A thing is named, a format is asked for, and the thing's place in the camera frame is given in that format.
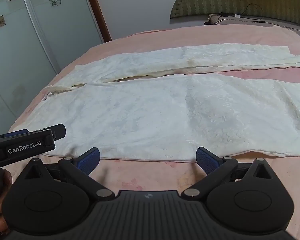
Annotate white lace pants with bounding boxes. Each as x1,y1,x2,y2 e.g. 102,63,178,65
18,43,300,161

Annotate person's left hand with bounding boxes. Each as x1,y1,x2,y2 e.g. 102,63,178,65
0,169,12,232

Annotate pink floral bed blanket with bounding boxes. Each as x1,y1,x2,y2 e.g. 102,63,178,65
12,25,300,239

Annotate frosted glass wardrobe doors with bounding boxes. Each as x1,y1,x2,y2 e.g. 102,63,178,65
0,0,103,134

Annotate beige pillow at headboard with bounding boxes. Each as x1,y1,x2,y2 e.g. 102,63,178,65
204,14,300,36

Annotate black charging cable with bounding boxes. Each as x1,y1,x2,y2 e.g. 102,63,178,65
221,3,265,21

